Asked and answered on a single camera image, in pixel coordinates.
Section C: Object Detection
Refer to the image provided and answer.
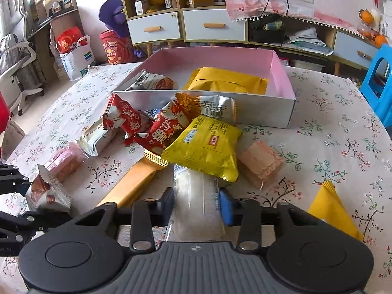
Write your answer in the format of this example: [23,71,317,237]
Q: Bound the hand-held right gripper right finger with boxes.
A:
[218,187,323,252]

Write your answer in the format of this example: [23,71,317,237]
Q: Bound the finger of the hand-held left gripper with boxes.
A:
[0,163,32,195]
[0,207,74,245]

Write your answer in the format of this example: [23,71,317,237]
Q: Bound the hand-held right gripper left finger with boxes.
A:
[73,187,176,253]

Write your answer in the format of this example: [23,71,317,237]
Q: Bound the clear plastic snack packet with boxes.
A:
[165,163,228,243]

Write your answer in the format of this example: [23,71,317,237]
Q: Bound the white brown snack packet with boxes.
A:
[24,164,73,212]

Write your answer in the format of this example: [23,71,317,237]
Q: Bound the long golden packet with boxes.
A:
[96,149,169,209]

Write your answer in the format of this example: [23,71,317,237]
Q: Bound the pink wafer packet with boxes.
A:
[237,140,286,190]
[43,140,90,182]

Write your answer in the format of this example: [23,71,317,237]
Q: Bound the bright yellow snack packet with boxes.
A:
[160,114,243,184]

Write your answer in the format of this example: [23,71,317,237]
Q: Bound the white green snack packet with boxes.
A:
[76,122,121,157]

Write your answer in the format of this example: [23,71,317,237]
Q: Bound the red snack packet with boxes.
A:
[124,100,191,157]
[102,93,154,139]

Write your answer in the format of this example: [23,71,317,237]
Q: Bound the white cardboard box pink inside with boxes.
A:
[111,48,297,129]

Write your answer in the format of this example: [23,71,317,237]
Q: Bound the plain yellow waffle packet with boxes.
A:
[307,180,365,242]

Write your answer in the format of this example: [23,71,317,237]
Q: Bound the orange grey chip packet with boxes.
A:
[174,92,237,127]

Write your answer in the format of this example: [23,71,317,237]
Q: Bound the white office chair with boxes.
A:
[0,12,45,116]

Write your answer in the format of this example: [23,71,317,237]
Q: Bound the floral tablecloth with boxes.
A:
[0,62,392,294]

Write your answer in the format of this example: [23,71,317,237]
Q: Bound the grey white orange packet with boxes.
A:
[127,71,174,91]

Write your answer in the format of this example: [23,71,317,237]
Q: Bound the large yellow packet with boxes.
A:
[183,66,270,95]

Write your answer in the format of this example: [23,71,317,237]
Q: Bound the white shopping bag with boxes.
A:
[56,27,96,82]

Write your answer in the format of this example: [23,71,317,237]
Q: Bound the red cartoon gift bag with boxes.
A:
[98,29,136,66]

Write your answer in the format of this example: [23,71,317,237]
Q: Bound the black device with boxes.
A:
[248,15,287,44]

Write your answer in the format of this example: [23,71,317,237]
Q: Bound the folded clothes pile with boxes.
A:
[286,27,334,56]

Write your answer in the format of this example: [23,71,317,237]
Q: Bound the purple plush toy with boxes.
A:
[98,0,137,38]

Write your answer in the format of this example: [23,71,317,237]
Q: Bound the blue plastic stool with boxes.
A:
[359,43,392,127]

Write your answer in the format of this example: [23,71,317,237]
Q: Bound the wooden shelf cabinet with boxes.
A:
[118,0,249,56]

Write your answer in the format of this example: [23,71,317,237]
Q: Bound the small white box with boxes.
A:
[134,0,149,16]

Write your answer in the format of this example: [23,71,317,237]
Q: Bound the low wooden television stand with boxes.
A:
[247,12,382,75]

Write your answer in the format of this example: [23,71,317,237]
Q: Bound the pink cherry print cloth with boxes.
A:
[225,0,366,35]

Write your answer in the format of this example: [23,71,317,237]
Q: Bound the pile of oranges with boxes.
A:
[356,8,388,48]

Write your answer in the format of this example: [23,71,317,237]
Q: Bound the white drawer wooden handle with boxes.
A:
[183,8,247,42]
[127,11,181,46]

